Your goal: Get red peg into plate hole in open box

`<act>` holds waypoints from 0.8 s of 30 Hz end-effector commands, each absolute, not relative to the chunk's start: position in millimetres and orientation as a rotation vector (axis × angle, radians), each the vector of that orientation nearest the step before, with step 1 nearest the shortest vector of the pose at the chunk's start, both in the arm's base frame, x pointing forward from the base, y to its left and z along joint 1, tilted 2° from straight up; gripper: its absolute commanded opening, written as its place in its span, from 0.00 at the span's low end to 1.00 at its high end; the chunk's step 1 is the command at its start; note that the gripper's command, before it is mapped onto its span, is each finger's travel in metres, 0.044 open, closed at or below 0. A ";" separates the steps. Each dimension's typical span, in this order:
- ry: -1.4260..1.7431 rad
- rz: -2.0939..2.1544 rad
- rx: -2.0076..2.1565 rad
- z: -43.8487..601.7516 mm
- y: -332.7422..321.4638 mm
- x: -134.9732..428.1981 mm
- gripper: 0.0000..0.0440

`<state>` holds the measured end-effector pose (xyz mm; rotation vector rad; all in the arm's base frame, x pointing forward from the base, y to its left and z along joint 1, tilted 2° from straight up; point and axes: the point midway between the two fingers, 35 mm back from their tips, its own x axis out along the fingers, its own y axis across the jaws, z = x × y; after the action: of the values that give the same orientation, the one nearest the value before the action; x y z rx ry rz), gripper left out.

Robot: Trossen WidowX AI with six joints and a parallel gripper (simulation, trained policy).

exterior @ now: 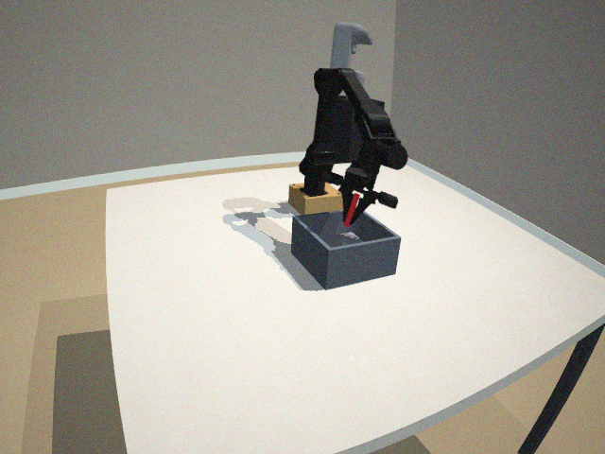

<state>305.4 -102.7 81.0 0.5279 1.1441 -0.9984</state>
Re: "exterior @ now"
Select red peg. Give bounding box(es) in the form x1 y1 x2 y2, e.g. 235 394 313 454
344 193 360 227

